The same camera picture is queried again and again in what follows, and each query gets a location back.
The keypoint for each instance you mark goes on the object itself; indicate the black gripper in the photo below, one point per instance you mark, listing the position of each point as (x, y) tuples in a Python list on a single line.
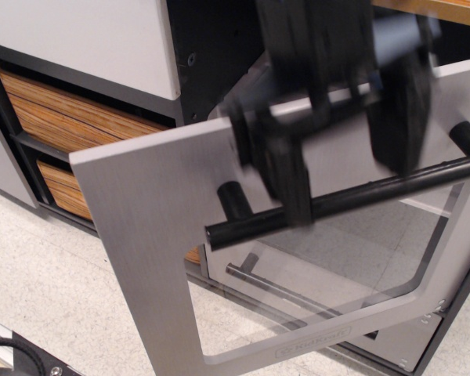
[(330, 60)]

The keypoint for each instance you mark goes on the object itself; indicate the black oven door handle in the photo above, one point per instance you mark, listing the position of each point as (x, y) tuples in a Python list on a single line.
[(242, 225)]

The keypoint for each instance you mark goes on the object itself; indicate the grey toy oven door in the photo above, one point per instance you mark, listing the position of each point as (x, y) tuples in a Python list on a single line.
[(398, 271)]

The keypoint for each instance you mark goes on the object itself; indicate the wooden countertop edge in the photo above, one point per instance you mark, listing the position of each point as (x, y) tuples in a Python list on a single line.
[(453, 11)]

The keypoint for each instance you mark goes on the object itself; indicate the upper wood-pattern storage bin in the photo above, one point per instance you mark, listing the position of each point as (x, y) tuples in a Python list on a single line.
[(66, 121)]

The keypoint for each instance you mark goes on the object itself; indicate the wood-pattern storage bin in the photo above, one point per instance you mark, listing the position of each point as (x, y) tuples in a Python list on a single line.
[(66, 121), (64, 187)]

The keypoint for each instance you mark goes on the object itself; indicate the dark grey kitchen cabinet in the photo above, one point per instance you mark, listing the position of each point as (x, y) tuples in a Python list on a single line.
[(170, 62)]

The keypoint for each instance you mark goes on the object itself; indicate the lower wood-pattern storage bin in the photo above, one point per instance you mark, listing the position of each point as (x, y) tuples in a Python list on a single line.
[(64, 187)]

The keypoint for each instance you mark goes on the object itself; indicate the black drawer handle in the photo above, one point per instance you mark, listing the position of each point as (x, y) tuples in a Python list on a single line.
[(245, 273)]

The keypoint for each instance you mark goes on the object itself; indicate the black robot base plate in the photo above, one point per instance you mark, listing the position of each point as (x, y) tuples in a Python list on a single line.
[(23, 363)]

